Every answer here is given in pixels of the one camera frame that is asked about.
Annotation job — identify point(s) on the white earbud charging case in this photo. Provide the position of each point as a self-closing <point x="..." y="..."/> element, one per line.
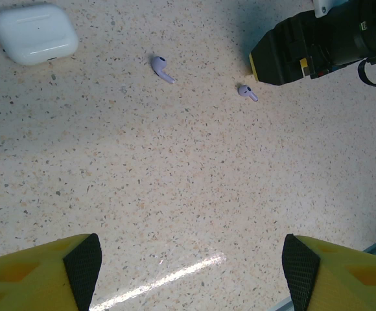
<point x="35" y="32"/>

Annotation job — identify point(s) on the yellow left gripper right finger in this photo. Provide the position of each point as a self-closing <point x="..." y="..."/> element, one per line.
<point x="347" y="282"/>

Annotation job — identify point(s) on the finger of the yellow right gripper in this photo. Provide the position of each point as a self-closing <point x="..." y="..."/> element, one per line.
<point x="274" y="55"/>

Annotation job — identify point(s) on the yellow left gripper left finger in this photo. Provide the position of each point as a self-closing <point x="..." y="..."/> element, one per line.
<point x="29" y="278"/>

